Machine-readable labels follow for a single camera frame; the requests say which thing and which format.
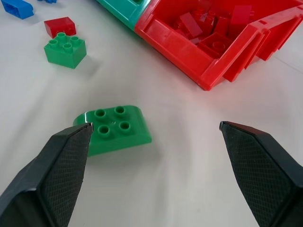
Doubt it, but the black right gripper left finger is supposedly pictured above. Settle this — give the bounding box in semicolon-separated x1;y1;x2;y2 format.
0;122;93;227

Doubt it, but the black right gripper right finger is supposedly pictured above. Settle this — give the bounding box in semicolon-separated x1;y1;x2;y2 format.
219;121;303;227

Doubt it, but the green curved-edge building block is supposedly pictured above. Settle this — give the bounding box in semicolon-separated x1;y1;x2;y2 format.
72;105;152;157

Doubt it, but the green square building block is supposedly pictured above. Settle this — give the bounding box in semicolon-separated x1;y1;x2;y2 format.
43;32;87;70

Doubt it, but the red studded block in bin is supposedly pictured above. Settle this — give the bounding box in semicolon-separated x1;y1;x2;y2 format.
197;32;234;59

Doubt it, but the red plastic storage bin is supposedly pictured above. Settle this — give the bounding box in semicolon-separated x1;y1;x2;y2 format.
134;0;303;92

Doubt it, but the red square building block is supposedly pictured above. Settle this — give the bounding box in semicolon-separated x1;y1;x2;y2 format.
44;17;77;39

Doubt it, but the red tall brick in bin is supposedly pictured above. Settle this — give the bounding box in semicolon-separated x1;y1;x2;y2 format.
228;4;252;38

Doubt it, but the red flat brick in bin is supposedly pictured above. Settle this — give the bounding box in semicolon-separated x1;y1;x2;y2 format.
179;12;203;38

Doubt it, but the large blue building block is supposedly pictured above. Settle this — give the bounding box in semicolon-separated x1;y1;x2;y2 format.
0;0;34;20

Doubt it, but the green plastic storage bin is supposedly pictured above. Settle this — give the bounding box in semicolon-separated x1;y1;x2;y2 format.
96;0;152;31

